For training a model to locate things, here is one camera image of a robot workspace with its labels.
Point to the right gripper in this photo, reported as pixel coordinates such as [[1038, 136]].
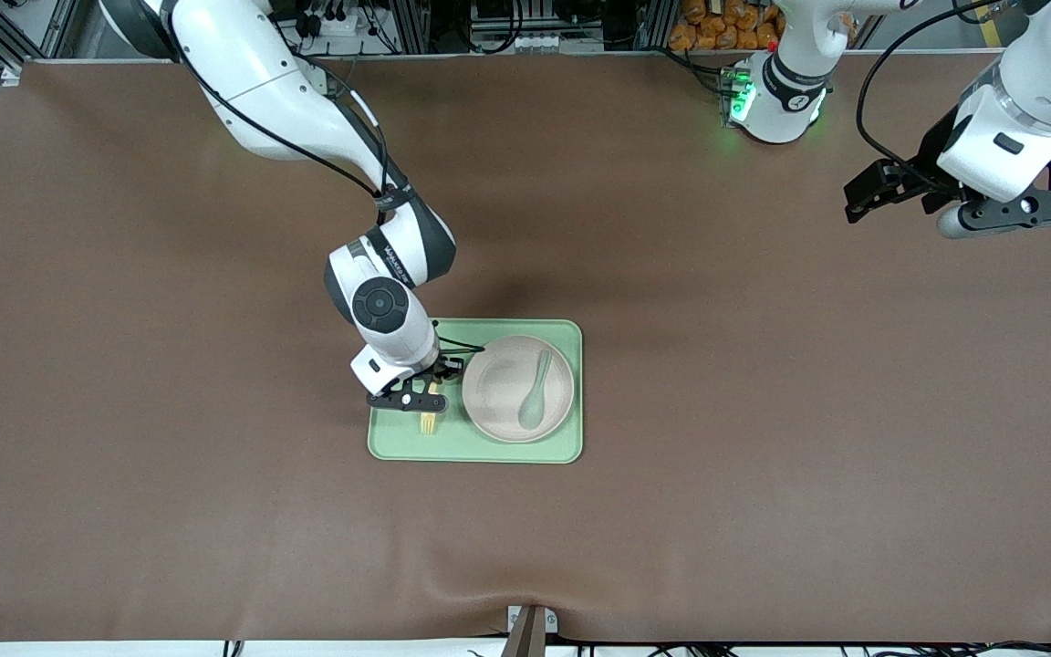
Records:
[[446, 368]]

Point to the green plastic spoon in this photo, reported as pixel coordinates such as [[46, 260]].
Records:
[[531, 412]]

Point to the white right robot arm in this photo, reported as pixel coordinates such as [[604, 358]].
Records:
[[252, 82]]

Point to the yellow plastic fork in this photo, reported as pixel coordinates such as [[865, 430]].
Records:
[[429, 422]]

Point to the black camera bracket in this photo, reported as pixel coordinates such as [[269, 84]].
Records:
[[1027, 208], [407, 400]]

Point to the metal clamp bracket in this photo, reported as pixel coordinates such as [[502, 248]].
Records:
[[530, 630]]

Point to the white power strip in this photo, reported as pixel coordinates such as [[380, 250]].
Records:
[[343, 26]]

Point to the beige round plate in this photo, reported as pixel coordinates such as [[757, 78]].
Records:
[[498, 388]]

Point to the light green rectangular tray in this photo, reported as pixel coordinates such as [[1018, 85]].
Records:
[[393, 443]]

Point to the brown table mat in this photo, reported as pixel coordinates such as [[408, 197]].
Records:
[[215, 529]]

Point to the black right camera bracket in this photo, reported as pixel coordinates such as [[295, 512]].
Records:
[[407, 400]]

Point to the white connector strip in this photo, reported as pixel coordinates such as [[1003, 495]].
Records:
[[525, 41]]

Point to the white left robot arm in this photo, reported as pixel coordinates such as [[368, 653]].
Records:
[[776, 119]]

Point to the black left camera bracket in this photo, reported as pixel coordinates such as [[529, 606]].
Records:
[[1027, 208]]

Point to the pile of orange buns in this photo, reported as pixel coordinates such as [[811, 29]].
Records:
[[712, 32]]

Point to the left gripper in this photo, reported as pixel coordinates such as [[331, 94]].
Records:
[[925, 167]]

